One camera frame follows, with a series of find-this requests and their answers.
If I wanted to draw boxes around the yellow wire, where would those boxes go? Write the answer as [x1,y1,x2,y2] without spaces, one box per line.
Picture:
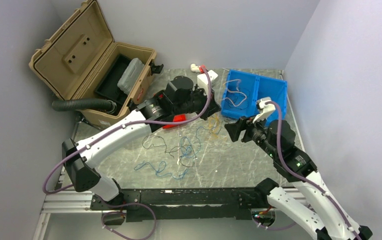
[223,78,248,109]
[202,114,228,140]

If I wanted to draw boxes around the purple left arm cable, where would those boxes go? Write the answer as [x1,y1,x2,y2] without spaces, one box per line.
[42,67,213,240]

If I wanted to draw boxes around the white pipe elbow fitting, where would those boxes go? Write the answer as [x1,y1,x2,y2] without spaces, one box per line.
[190,63,202,73]

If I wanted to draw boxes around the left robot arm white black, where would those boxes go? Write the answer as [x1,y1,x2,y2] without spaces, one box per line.
[62,73,220,210]

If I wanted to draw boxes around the metal wrench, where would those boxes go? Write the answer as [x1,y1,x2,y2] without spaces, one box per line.
[72,113,106,140]

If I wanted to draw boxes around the blue wire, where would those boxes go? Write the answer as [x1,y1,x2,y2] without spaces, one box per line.
[133,125,205,181]

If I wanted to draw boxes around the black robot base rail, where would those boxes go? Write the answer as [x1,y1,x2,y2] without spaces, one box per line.
[90,178,278,222]

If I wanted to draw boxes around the grey plastic organizer box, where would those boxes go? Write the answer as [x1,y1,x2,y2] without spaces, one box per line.
[117,58,145,95]

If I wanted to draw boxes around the black toolbox tray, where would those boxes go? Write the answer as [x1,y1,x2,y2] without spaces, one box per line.
[94,54,131,107]

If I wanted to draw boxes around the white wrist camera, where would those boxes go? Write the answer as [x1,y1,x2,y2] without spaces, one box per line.
[252,97,276,124]
[197,65,218,94]

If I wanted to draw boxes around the red plastic bin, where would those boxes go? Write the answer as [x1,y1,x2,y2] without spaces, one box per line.
[162,114,187,129]

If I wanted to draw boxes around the blue bin left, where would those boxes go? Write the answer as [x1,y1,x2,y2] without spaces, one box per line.
[221,69,259,119]

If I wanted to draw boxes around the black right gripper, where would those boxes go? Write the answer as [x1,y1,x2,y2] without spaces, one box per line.
[224,111,279,159]

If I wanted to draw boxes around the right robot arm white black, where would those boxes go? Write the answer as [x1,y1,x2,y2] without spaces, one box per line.
[225,117,373,240]

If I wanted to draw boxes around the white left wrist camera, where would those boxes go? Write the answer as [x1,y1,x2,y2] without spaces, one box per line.
[197,65,218,94]

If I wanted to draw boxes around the blue bin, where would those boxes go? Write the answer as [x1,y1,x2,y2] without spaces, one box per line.
[221,69,259,119]
[250,76,288,119]

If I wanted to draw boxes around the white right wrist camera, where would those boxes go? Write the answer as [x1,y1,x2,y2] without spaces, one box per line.
[252,97,276,124]

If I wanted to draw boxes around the tan hard toolbox case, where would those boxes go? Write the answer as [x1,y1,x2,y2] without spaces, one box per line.
[28,0,157,128]

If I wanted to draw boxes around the blue bin right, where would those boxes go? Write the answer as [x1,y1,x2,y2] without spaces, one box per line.
[250,76,288,119]

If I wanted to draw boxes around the black corrugated hose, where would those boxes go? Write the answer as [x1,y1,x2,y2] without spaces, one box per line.
[51,97,116,113]

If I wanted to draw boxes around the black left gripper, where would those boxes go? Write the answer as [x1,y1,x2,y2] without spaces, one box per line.
[173,84,222,122]

